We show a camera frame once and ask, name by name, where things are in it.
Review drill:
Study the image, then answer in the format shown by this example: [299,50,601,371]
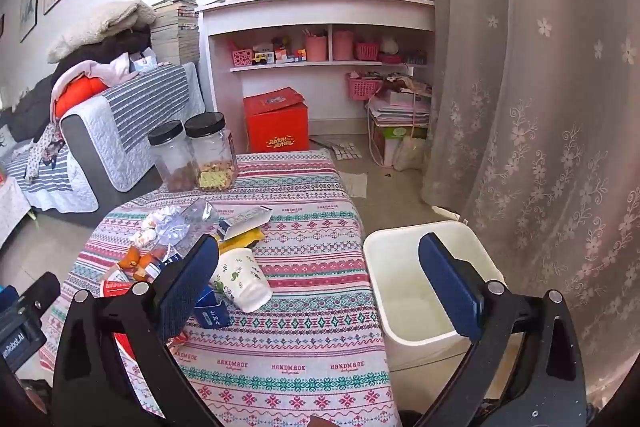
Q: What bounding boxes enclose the small blue box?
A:
[192,284,232,329]

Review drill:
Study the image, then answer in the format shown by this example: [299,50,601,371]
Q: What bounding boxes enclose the floral printed cloth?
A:
[25,124,66,182]

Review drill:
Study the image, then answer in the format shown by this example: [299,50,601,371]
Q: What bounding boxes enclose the floral lace curtain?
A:
[420,0,640,408]

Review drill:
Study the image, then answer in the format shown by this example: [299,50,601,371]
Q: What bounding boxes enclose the red gift box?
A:
[243,87,309,154]

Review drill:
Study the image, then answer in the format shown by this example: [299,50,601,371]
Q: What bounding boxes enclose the yellow packet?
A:
[217,227,265,253]

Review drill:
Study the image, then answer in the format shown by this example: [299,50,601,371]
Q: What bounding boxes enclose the printed sheet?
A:
[330,142,363,162]

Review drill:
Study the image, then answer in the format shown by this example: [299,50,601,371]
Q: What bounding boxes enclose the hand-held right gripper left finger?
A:
[50,233,223,427]

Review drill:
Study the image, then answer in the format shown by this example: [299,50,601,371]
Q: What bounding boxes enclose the pink round bin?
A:
[332,31,355,62]

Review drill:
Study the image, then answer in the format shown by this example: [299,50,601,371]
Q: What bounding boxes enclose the white cloth bag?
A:
[392,137,428,172]

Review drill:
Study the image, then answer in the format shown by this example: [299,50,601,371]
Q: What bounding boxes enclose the white bookshelf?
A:
[195,0,436,148]

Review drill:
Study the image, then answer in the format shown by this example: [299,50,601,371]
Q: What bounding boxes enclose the grey sofa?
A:
[0,62,208,228]

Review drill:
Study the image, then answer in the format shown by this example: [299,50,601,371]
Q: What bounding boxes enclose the white paper cup green print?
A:
[209,248,273,313]

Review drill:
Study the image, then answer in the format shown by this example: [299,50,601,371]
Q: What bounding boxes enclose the pink pen cup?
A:
[305,34,328,62]

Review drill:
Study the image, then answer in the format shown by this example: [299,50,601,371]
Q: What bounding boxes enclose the pink cloth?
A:
[50,53,133,108]

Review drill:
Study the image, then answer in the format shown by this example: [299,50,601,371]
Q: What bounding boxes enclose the dark grey cloth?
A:
[10,74,66,142]

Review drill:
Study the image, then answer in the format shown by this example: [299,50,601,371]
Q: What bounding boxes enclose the large pink basket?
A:
[346,74,383,102]

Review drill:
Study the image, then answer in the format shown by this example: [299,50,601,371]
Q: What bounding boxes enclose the black lid jar brown nuts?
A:
[148,120,200,192]

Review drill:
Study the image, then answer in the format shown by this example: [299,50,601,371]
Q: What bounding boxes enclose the white plastic bin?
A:
[362,221,506,370]

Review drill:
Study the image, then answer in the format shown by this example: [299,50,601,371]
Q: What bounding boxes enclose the blue white tissue pack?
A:
[131,49,160,72]

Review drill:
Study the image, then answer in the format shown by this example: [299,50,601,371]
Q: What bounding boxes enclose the white paper sheet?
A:
[340,172,368,198]

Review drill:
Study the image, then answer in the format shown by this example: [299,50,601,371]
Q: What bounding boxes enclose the blue and white carton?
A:
[217,205,273,242]

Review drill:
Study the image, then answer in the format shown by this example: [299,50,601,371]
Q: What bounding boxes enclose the stack of books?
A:
[150,0,201,66]

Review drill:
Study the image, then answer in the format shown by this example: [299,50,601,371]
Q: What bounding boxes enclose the white green cardboard box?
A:
[372,124,431,168]

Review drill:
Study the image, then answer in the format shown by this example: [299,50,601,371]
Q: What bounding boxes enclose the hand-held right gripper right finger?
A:
[415,232,587,427]

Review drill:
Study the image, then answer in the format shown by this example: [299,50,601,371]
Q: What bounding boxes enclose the stack of papers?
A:
[367,74,433,128]

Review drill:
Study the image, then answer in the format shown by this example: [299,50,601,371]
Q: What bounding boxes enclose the black lid jar pale nuts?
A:
[184,112,239,192]

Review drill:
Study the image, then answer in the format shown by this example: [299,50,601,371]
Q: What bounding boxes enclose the red snack packet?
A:
[100,268,151,300]

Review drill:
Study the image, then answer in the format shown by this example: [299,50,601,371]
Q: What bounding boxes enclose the striped sofa seat cover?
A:
[0,142,101,212]

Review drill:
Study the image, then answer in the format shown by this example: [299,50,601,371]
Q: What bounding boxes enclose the cream fuzzy blanket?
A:
[47,1,157,64]

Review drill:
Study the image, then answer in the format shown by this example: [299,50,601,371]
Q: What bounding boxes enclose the orange jacket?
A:
[54,76,108,118]

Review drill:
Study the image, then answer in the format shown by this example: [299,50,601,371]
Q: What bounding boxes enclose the grey striped quilted cover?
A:
[60,63,207,192]

